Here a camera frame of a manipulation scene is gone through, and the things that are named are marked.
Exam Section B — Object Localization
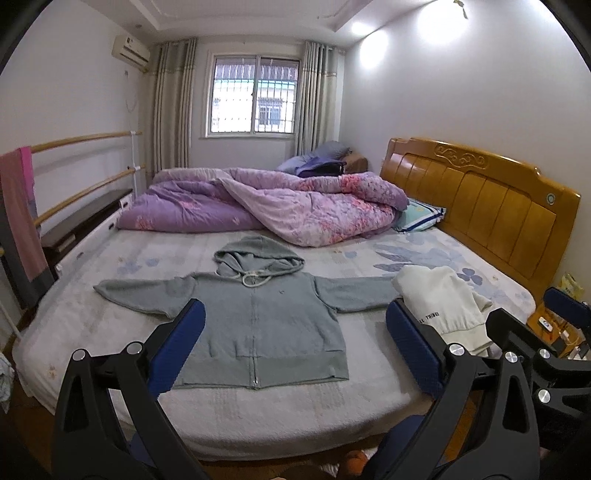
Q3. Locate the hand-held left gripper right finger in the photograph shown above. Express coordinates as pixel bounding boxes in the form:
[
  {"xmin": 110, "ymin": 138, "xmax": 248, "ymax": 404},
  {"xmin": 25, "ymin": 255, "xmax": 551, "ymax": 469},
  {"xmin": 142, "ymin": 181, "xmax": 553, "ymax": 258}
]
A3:
[{"xmin": 385, "ymin": 298, "xmax": 542, "ymax": 480}]

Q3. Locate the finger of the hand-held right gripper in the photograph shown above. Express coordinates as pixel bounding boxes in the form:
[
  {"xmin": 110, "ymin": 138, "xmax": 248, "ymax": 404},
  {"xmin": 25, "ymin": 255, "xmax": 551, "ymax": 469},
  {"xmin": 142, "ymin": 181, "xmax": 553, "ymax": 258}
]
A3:
[
  {"xmin": 543, "ymin": 286, "xmax": 591, "ymax": 326},
  {"xmin": 486, "ymin": 307, "xmax": 591, "ymax": 448}
]

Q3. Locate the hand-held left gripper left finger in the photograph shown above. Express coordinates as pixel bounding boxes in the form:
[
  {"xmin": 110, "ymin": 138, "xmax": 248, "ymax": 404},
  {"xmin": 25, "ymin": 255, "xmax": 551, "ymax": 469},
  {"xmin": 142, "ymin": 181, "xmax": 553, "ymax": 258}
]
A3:
[{"xmin": 51, "ymin": 298, "xmax": 207, "ymax": 480}]

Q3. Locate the white sweatshirt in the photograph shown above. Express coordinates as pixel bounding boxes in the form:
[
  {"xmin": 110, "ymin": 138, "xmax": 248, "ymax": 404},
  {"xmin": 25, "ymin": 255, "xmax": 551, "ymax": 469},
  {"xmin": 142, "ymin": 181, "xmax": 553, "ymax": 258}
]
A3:
[{"xmin": 392, "ymin": 265, "xmax": 494, "ymax": 356}]

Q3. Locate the grey zip hoodie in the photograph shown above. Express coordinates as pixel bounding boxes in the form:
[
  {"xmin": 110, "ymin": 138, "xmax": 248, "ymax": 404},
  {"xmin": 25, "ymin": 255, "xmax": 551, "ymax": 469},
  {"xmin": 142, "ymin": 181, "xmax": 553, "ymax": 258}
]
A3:
[{"xmin": 93, "ymin": 235, "xmax": 402, "ymax": 391}]

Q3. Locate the yellow packet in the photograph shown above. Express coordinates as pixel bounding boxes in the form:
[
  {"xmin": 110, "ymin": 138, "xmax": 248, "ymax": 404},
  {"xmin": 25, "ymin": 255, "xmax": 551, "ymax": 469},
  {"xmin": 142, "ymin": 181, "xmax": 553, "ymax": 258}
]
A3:
[{"xmin": 558, "ymin": 273, "xmax": 581, "ymax": 299}]

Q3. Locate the cluttered bedside table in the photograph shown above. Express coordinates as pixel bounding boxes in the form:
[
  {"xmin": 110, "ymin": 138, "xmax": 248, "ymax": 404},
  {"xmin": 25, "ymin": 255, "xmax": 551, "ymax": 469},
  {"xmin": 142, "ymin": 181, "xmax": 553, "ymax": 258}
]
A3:
[{"xmin": 526, "ymin": 300, "xmax": 591, "ymax": 361}]

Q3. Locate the bed with floral sheet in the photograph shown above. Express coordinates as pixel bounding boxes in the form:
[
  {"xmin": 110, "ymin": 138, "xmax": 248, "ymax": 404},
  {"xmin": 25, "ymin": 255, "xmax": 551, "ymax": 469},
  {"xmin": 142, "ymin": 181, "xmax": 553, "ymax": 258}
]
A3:
[{"xmin": 11, "ymin": 225, "xmax": 539, "ymax": 462}]

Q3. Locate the wooden headboard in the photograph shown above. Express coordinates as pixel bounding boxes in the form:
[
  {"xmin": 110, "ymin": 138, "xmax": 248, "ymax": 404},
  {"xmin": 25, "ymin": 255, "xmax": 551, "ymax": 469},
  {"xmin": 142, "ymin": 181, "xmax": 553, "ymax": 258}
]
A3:
[{"xmin": 379, "ymin": 137, "xmax": 581, "ymax": 301}]

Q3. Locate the blue striped pillow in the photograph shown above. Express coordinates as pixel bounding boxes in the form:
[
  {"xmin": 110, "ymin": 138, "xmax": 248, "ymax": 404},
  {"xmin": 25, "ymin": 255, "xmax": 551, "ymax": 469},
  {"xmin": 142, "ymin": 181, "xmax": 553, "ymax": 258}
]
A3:
[{"xmin": 392, "ymin": 198, "xmax": 448, "ymax": 233}]

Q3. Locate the orange slipper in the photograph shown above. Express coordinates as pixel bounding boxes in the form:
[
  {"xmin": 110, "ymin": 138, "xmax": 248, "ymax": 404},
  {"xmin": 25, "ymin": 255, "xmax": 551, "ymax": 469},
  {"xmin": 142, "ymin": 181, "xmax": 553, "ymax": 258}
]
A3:
[{"xmin": 341, "ymin": 450, "xmax": 370, "ymax": 476}]

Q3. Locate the purple floral quilt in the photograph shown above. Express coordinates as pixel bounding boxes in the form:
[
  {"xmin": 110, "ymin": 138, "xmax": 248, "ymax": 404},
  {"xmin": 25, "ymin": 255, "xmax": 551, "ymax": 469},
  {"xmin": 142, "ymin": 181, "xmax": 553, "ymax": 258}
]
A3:
[{"xmin": 115, "ymin": 167, "xmax": 409, "ymax": 247}]

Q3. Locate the dark topped white cabinet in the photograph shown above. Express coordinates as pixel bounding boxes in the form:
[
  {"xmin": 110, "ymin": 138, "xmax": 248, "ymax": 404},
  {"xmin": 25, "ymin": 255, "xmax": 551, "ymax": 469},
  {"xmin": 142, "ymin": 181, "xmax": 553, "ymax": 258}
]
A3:
[{"xmin": 41, "ymin": 188, "xmax": 136, "ymax": 278}]

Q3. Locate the light patterned cloth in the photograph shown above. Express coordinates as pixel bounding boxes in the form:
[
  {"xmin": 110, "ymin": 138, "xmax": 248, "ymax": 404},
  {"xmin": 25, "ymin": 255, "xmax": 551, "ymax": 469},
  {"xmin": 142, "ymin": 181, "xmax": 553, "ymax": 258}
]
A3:
[{"xmin": 0, "ymin": 355, "xmax": 13, "ymax": 414}]

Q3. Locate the pink and grey hanging towel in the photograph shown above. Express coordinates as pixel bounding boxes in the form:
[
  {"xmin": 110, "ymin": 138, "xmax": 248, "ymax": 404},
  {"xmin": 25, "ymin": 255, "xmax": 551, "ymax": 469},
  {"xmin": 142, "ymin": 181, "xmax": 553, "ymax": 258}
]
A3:
[{"xmin": 0, "ymin": 147, "xmax": 55, "ymax": 310}]

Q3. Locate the grey beige curtain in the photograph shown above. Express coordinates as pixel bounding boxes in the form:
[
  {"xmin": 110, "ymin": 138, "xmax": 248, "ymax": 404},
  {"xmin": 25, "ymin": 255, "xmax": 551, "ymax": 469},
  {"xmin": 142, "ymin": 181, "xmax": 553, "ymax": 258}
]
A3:
[
  {"xmin": 150, "ymin": 38, "xmax": 198, "ymax": 174},
  {"xmin": 294, "ymin": 41, "xmax": 345, "ymax": 158}
]

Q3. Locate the barred window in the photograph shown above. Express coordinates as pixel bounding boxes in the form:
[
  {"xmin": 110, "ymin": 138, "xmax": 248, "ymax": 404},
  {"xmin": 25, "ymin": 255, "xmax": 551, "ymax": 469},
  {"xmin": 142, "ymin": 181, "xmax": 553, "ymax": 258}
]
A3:
[{"xmin": 206, "ymin": 52, "xmax": 296, "ymax": 138}]

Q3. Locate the white air conditioner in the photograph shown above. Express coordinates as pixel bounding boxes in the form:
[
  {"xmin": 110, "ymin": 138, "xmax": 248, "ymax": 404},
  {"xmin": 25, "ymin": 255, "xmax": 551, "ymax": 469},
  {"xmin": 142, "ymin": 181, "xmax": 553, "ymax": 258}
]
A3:
[{"xmin": 112, "ymin": 34, "xmax": 151, "ymax": 71}]

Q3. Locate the wooden wall rail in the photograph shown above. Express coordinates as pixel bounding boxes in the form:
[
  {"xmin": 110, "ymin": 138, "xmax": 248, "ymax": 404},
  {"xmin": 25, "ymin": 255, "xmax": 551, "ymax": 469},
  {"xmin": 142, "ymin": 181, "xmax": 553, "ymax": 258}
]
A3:
[
  {"xmin": 34, "ymin": 165, "xmax": 146, "ymax": 227},
  {"xmin": 30, "ymin": 131, "xmax": 141, "ymax": 153}
]

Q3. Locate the white rail post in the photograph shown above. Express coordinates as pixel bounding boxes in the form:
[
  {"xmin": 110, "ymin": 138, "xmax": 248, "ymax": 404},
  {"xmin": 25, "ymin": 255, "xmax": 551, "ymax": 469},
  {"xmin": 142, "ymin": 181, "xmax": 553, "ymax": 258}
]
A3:
[{"xmin": 130, "ymin": 131, "xmax": 140, "ymax": 200}]

